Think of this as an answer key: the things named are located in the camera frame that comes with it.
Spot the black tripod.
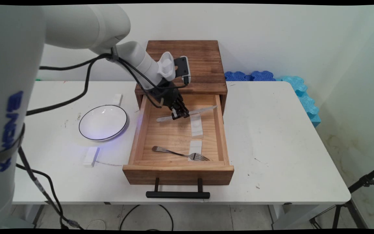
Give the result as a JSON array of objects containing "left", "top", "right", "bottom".
[{"left": 310, "top": 162, "right": 374, "bottom": 229}]

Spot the silver table knife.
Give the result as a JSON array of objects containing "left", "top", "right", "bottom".
[{"left": 156, "top": 105, "right": 218, "bottom": 123}]

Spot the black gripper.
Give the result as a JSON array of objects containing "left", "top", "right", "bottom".
[{"left": 147, "top": 81, "right": 190, "bottom": 121}]

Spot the black floor cable loop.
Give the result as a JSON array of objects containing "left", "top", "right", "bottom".
[{"left": 119, "top": 204, "right": 174, "bottom": 231}]

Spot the light wooden drawer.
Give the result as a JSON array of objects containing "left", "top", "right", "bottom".
[{"left": 123, "top": 94, "right": 235, "bottom": 186}]

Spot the black cable with connector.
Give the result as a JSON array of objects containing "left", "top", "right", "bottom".
[{"left": 15, "top": 146, "right": 84, "bottom": 230}]

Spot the silver metal fork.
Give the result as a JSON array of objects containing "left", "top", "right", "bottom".
[{"left": 152, "top": 146, "right": 211, "bottom": 162}]

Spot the white table leg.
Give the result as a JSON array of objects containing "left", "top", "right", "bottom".
[
  {"left": 268, "top": 203, "right": 337, "bottom": 230},
  {"left": 23, "top": 204, "right": 47, "bottom": 228}
]

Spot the white round floor disc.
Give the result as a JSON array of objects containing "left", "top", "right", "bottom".
[{"left": 86, "top": 220, "right": 106, "bottom": 230}]

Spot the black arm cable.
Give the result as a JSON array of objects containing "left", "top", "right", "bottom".
[{"left": 26, "top": 53, "right": 188, "bottom": 116}]

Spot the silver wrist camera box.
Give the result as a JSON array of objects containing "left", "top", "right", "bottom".
[{"left": 174, "top": 56, "right": 192, "bottom": 85}]

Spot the dark wooden drawer cabinet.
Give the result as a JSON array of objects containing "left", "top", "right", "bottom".
[{"left": 135, "top": 40, "right": 228, "bottom": 114}]

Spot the light blue foam mat piece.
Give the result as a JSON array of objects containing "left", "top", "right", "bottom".
[
  {"left": 276, "top": 76, "right": 308, "bottom": 97},
  {"left": 298, "top": 93, "right": 321, "bottom": 128}
]

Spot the black drawer handle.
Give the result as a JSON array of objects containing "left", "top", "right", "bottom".
[{"left": 146, "top": 177, "right": 211, "bottom": 199}]

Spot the dark blue foam mat piece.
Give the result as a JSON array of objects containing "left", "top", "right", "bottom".
[
  {"left": 224, "top": 71, "right": 253, "bottom": 82},
  {"left": 251, "top": 71, "right": 277, "bottom": 82}
]

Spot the white plate with black rim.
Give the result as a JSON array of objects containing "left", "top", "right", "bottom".
[{"left": 79, "top": 105, "right": 128, "bottom": 141}]

